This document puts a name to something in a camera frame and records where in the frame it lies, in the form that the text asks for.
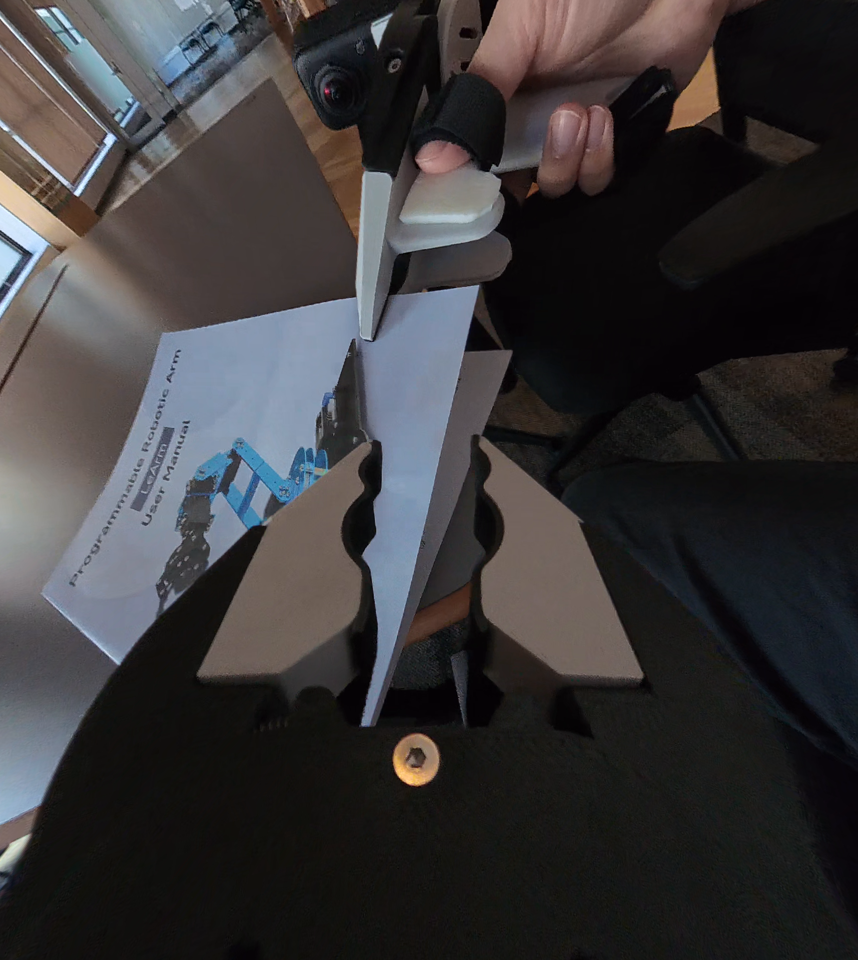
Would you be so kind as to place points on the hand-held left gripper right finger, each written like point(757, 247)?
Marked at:
point(556, 592)

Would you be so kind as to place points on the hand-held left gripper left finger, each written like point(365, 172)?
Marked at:
point(294, 585)

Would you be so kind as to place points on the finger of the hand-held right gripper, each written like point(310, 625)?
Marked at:
point(380, 247)

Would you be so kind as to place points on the white user manual booklet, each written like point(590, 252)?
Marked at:
point(271, 390)

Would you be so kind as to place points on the grey desk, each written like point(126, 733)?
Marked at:
point(174, 247)

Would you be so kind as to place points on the person's right hand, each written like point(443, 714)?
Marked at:
point(586, 45)

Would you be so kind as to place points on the black office chair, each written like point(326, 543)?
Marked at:
point(773, 195)

